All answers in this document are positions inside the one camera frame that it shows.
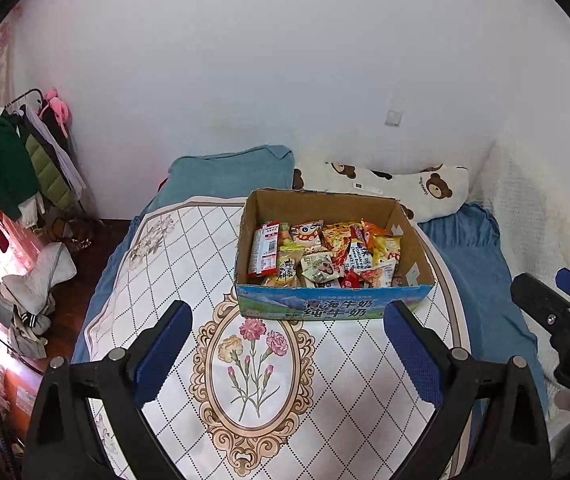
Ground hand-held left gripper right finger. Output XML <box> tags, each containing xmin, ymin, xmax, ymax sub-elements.
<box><xmin>383</xmin><ymin>300</ymin><xmax>552</xmax><ymax>480</ymax></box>

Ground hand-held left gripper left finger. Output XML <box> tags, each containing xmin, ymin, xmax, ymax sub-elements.
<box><xmin>24</xmin><ymin>300</ymin><xmax>195</xmax><ymax>480</ymax></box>

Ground cardboard box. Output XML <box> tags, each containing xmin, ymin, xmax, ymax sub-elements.
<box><xmin>234</xmin><ymin>189</ymin><xmax>436</xmax><ymax>321</ymax></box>

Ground pile of mixed snacks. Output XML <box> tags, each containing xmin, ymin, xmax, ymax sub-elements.
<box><xmin>246</xmin><ymin>219</ymin><xmax>423</xmax><ymax>290</ymax></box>

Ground blue bed sheet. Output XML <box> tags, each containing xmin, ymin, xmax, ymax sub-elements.
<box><xmin>71</xmin><ymin>190</ymin><xmax>550</xmax><ymax>421</ymax></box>

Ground white textured blanket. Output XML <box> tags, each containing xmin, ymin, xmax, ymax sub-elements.
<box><xmin>467</xmin><ymin>130</ymin><xmax>570</xmax><ymax>461</ymax></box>

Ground floral printed folding table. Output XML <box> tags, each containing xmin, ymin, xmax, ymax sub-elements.
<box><xmin>81</xmin><ymin>195</ymin><xmax>473</xmax><ymax>480</ymax></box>

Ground grey striped clothes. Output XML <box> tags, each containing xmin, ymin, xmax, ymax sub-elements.
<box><xmin>8</xmin><ymin>300</ymin><xmax>57</xmax><ymax>359</ymax></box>

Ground white garment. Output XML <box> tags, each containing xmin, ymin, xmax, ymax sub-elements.
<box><xmin>2</xmin><ymin>242</ymin><xmax>77</xmax><ymax>307</ymax></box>

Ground bear print pillow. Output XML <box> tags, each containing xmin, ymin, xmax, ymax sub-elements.
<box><xmin>292</xmin><ymin>155</ymin><xmax>470</xmax><ymax>223</ymax></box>

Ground brown handbag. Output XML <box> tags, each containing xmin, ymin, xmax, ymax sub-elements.
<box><xmin>48</xmin><ymin>214</ymin><xmax>105</xmax><ymax>252</ymax></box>

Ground blue pillow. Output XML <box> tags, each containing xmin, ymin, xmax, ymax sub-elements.
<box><xmin>157</xmin><ymin>145</ymin><xmax>295</xmax><ymax>206</ymax></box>

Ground olive puffer jacket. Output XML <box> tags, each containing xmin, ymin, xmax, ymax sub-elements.
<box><xmin>21</xmin><ymin>119</ymin><xmax>80</xmax><ymax>212</ymax></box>

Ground dark green jacket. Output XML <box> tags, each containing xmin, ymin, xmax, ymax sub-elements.
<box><xmin>0</xmin><ymin>104</ymin><xmax>42</xmax><ymax>221</ymax></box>

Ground pink plush item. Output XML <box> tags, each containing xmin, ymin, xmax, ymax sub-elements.
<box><xmin>42</xmin><ymin>89</ymin><xmax>69</xmax><ymax>137</ymax></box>

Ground black clothes rack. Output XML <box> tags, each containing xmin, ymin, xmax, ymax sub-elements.
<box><xmin>4</xmin><ymin>88</ymin><xmax>107</xmax><ymax>227</ymax></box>

